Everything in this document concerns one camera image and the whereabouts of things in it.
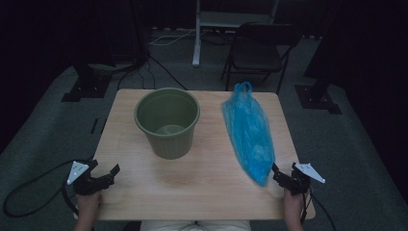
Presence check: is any black floor cable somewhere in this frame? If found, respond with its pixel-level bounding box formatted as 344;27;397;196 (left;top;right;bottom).
116;53;189;91

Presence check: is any blue plastic bag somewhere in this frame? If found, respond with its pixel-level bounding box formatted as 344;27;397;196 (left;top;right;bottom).
221;80;276;188

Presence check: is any grey round stand base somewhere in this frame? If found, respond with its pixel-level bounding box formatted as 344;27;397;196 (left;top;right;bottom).
87;62;138;74

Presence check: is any white floor cable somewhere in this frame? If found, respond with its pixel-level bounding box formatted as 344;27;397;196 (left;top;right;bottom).
148;28;210;47

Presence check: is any person's left hand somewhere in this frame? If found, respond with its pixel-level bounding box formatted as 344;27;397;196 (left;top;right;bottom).
75;191;104;223

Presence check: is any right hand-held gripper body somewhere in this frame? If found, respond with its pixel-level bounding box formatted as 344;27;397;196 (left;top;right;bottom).
283;162;326;196

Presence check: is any green plastic bucket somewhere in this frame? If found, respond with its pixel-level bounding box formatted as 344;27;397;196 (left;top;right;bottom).
134;87;201;161

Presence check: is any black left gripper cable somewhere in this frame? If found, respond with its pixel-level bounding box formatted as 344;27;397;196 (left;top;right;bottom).
2;158;94;219

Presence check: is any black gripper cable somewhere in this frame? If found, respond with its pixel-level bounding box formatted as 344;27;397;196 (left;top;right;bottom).
299;187;338;231
2;158;94;219

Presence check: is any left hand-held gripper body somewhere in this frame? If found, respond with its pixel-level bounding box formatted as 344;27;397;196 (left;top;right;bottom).
66;159;101;196

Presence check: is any white metal stand frame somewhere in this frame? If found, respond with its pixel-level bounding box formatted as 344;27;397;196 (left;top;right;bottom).
191;0;281;67

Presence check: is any person's right hand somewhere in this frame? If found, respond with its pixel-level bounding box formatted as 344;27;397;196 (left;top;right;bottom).
282;187;311;223

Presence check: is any black folding chair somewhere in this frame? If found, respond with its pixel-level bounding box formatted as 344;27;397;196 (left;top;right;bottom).
220;21;303;96

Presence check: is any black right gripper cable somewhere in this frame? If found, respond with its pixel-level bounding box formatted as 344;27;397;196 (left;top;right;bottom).
299;187;338;231

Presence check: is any black stand with square base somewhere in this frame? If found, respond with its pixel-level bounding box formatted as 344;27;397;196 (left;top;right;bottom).
61;62;114;104
293;32;343;116

